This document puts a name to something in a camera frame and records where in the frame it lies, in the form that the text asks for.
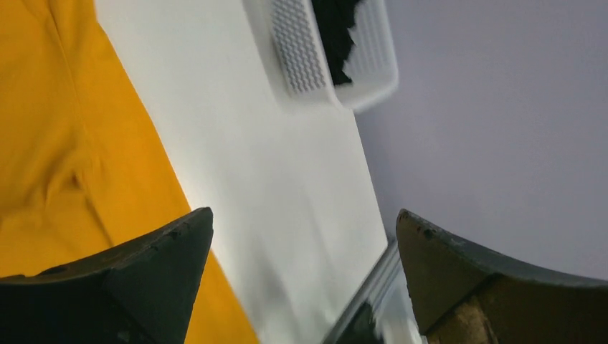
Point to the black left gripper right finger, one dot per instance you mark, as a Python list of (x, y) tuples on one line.
[(463, 292)]

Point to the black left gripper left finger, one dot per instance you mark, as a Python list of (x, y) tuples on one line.
[(141, 291)]

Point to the yellow t shirt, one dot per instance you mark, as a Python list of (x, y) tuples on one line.
[(82, 166)]

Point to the white plastic laundry basket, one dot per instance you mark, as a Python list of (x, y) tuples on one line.
[(291, 48)]

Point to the black t shirt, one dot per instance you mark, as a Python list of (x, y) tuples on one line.
[(334, 19)]

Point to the right aluminium corner post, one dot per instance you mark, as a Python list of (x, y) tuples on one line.
[(360, 320)]

